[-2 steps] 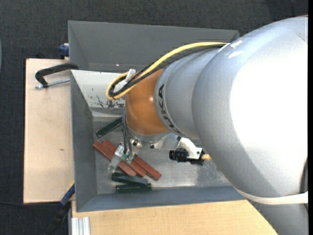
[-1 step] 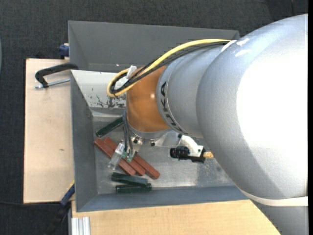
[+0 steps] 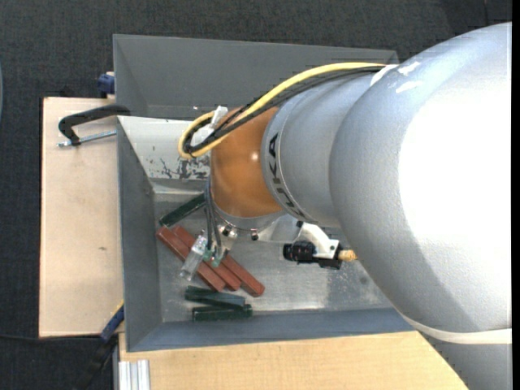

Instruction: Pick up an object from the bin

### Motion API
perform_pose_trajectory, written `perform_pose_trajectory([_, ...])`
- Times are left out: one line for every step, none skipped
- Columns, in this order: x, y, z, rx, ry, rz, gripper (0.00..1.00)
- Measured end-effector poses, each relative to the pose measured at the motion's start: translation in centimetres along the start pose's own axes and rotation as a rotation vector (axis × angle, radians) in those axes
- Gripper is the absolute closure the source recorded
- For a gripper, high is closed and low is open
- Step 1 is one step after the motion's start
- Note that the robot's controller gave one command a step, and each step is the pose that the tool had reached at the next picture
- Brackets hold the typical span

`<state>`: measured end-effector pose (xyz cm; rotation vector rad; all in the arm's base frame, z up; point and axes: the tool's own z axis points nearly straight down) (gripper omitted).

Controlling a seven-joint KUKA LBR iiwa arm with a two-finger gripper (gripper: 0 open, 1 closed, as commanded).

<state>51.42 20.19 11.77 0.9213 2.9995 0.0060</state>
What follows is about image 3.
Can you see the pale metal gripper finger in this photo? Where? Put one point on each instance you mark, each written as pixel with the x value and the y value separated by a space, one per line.
pixel 191 261

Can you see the red-brown flat block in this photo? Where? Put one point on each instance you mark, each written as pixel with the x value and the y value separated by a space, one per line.
pixel 228 276
pixel 178 250
pixel 245 278

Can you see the dark green flat block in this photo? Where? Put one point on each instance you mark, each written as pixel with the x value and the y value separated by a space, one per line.
pixel 221 313
pixel 180 211
pixel 215 297

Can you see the pale flat board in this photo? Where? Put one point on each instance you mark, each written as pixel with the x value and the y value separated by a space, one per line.
pixel 79 217

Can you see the grey metal bin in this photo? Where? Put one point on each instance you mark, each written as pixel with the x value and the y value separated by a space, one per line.
pixel 170 75

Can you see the black cylinder on white bracket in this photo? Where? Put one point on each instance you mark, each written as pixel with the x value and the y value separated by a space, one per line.
pixel 308 252

